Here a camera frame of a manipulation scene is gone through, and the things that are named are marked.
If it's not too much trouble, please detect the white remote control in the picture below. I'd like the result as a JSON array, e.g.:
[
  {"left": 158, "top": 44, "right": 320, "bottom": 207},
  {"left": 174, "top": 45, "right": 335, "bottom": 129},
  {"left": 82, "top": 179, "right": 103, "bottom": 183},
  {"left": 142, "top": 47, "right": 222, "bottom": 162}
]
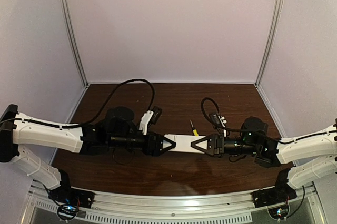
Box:
[{"left": 164, "top": 134, "right": 205, "bottom": 154}]

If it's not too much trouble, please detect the yellow handled screwdriver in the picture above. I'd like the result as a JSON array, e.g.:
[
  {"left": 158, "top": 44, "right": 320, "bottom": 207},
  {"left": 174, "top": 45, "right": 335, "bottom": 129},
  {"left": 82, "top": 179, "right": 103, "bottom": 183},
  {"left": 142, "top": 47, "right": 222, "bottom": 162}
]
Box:
[{"left": 190, "top": 120, "right": 199, "bottom": 136}]

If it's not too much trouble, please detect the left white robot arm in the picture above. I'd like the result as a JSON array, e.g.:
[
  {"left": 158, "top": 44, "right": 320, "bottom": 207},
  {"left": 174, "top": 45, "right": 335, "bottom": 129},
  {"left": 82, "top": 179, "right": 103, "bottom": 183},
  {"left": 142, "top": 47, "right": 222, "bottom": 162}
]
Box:
[{"left": 1, "top": 104, "right": 176, "bottom": 190}]

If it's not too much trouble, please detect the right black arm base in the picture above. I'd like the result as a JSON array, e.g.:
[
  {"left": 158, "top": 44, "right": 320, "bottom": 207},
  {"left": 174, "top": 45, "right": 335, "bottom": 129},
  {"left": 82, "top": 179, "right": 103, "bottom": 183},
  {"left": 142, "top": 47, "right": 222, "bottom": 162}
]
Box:
[{"left": 252, "top": 185, "right": 297, "bottom": 221}]

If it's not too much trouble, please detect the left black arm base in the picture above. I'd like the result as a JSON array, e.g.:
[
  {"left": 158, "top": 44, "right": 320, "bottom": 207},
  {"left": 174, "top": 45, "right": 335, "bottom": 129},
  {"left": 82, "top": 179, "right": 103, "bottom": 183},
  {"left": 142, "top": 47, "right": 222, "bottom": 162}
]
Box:
[{"left": 45, "top": 188, "right": 95, "bottom": 223}]

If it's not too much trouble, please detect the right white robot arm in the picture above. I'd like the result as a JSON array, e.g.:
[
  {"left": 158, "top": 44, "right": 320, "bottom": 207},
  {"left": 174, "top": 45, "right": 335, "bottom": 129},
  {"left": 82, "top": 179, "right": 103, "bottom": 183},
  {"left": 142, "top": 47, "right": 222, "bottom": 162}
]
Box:
[{"left": 191, "top": 117, "right": 336, "bottom": 189}]

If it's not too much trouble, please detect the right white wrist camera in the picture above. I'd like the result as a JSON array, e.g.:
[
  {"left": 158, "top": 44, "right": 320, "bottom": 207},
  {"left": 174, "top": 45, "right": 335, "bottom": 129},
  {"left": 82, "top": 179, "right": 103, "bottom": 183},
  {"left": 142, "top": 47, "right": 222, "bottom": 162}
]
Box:
[{"left": 209, "top": 113, "right": 227, "bottom": 137}]

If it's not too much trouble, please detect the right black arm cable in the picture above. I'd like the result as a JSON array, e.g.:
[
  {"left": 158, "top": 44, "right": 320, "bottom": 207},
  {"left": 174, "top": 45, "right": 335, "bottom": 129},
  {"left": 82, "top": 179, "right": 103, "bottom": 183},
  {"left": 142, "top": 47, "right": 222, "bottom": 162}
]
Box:
[{"left": 201, "top": 97, "right": 337, "bottom": 143}]

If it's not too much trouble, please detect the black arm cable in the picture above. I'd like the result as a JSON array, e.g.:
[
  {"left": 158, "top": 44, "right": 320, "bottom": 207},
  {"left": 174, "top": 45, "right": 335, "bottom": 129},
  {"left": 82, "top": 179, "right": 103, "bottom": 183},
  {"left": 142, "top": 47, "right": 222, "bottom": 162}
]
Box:
[
  {"left": 0, "top": 78, "right": 155, "bottom": 130},
  {"left": 201, "top": 97, "right": 337, "bottom": 143}
]

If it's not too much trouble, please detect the front aluminium rail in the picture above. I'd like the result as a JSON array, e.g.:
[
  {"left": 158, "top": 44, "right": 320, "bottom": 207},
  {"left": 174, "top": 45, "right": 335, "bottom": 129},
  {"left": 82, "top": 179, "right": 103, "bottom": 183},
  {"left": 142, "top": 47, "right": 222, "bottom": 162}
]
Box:
[{"left": 19, "top": 181, "right": 327, "bottom": 223}]

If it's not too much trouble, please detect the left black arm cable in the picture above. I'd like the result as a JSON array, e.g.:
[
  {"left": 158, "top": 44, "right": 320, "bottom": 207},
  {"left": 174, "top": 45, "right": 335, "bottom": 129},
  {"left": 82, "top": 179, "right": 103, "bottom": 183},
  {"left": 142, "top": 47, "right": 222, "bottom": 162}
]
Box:
[{"left": 0, "top": 78, "right": 155, "bottom": 130}]

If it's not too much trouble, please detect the right aluminium frame post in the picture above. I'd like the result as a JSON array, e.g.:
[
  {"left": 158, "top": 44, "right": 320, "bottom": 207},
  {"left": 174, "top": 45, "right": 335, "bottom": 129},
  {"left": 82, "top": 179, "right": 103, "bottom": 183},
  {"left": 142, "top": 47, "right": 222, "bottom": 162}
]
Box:
[{"left": 255, "top": 0, "right": 284, "bottom": 88}]

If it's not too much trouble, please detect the aluminium frame post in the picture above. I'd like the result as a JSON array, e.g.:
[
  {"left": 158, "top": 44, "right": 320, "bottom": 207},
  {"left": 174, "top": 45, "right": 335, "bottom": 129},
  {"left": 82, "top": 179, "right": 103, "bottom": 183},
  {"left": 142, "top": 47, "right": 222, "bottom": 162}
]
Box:
[
  {"left": 60, "top": 0, "right": 89, "bottom": 87},
  {"left": 255, "top": 0, "right": 284, "bottom": 88}
]

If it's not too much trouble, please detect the left aluminium frame post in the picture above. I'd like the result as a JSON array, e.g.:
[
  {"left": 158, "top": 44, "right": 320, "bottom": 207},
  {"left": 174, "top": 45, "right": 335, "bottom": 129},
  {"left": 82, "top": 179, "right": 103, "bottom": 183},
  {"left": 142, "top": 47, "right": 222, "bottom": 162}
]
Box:
[{"left": 60, "top": 0, "right": 89, "bottom": 87}]

